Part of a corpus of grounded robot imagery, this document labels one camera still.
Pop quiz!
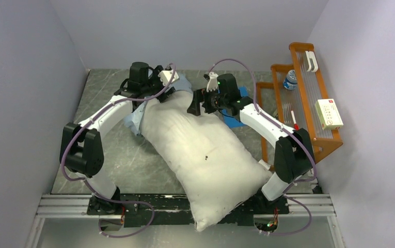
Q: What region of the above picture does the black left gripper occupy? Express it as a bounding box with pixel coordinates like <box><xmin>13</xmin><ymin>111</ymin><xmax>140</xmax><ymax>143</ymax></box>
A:
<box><xmin>141</xmin><ymin>66</ymin><xmax>176</xmax><ymax>103</ymax></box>

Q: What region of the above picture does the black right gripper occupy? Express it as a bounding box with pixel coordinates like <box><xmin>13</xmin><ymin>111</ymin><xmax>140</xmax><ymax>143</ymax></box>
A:
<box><xmin>187</xmin><ymin>85</ymin><xmax>228</xmax><ymax>116</ymax></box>

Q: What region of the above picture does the light blue pillowcase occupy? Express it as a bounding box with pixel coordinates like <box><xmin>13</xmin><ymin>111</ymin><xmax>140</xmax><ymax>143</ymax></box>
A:
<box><xmin>123</xmin><ymin>72</ymin><xmax>192</xmax><ymax>136</ymax></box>

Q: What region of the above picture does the white pillow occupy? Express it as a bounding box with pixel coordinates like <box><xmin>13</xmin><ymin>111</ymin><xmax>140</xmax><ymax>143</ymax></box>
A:
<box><xmin>140</xmin><ymin>91</ymin><xmax>272</xmax><ymax>232</ymax></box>

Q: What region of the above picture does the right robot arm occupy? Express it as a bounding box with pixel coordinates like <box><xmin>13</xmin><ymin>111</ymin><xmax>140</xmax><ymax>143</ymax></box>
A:
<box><xmin>187</xmin><ymin>72</ymin><xmax>315</xmax><ymax>214</ymax></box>

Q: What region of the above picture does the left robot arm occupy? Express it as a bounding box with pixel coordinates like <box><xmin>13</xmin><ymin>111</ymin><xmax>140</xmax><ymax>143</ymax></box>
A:
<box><xmin>59</xmin><ymin>61</ymin><xmax>179</xmax><ymax>215</ymax></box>

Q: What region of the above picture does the blue plastic folder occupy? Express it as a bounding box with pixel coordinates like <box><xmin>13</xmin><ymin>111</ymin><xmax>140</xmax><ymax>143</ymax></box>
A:
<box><xmin>222</xmin><ymin>86</ymin><xmax>251</xmax><ymax>129</ymax></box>

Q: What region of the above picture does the orange tiered shelf rack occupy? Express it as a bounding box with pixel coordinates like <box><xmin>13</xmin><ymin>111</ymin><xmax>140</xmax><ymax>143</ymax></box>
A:
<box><xmin>257</xmin><ymin>42</ymin><xmax>343</xmax><ymax>163</ymax></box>

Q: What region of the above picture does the small water bottle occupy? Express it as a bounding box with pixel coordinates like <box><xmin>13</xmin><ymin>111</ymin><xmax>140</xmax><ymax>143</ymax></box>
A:
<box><xmin>282</xmin><ymin>69</ymin><xmax>297</xmax><ymax>90</ymax></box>

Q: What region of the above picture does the red-capped white marker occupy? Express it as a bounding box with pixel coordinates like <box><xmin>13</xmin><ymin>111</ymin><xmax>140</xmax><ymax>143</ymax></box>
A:
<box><xmin>290</xmin><ymin>110</ymin><xmax>299</xmax><ymax>130</ymax></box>

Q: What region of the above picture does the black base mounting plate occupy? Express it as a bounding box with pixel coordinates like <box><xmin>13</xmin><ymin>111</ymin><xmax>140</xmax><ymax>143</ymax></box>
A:
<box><xmin>86</xmin><ymin>193</ymin><xmax>289</xmax><ymax>227</ymax></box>

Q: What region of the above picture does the white hook clip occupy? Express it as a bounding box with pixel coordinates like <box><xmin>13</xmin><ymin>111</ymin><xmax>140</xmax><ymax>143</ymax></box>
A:
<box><xmin>304</xmin><ymin>51</ymin><xmax>319</xmax><ymax>73</ymax></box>

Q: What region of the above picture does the white red box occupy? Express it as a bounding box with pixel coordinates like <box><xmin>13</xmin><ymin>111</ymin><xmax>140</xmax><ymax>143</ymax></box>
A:
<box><xmin>314</xmin><ymin>99</ymin><xmax>344</xmax><ymax>130</ymax></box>

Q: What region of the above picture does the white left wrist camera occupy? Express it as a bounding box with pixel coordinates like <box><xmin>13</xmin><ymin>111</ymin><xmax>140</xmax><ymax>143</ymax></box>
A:
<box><xmin>158</xmin><ymin>70</ymin><xmax>180</xmax><ymax>86</ymax></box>

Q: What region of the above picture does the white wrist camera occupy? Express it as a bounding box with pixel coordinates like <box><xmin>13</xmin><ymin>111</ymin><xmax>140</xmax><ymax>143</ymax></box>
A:
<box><xmin>158</xmin><ymin>70</ymin><xmax>180</xmax><ymax>86</ymax></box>
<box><xmin>204</xmin><ymin>72</ymin><xmax>218</xmax><ymax>92</ymax></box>

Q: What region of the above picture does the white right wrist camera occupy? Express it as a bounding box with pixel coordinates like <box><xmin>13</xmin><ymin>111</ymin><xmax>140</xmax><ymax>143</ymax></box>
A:
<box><xmin>204</xmin><ymin>72</ymin><xmax>218</xmax><ymax>92</ymax></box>

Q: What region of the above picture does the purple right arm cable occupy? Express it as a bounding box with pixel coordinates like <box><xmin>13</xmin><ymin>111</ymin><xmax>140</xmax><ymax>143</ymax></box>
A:
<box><xmin>204</xmin><ymin>58</ymin><xmax>318</xmax><ymax>237</ymax></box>

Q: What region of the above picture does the aluminium frame rail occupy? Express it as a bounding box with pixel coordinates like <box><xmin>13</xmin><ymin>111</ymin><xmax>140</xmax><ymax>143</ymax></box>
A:
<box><xmin>25</xmin><ymin>194</ymin><xmax>345</xmax><ymax>247</ymax></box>

